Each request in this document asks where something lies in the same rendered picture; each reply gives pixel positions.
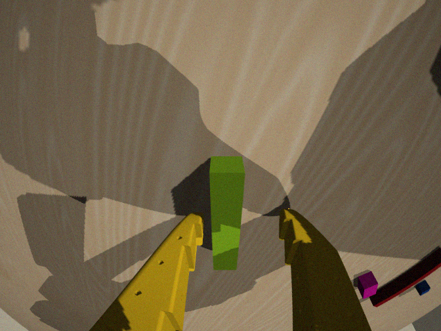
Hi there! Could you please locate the dark red long bar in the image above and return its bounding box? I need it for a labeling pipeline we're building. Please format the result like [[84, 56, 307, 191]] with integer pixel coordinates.
[[369, 248, 441, 307]]

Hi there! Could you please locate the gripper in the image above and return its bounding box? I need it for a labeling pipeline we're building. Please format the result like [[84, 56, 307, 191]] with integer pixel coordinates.
[[89, 208, 371, 331]]

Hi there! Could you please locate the magenta cube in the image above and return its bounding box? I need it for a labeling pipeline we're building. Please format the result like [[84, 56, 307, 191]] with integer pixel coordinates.
[[358, 271, 378, 299]]

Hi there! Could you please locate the lime green rod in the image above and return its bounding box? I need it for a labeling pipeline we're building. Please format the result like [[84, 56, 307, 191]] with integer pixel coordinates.
[[209, 156, 245, 270]]

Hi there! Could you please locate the small dark blue cube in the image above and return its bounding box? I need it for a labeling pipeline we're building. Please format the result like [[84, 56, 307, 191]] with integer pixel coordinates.
[[415, 280, 431, 296]]

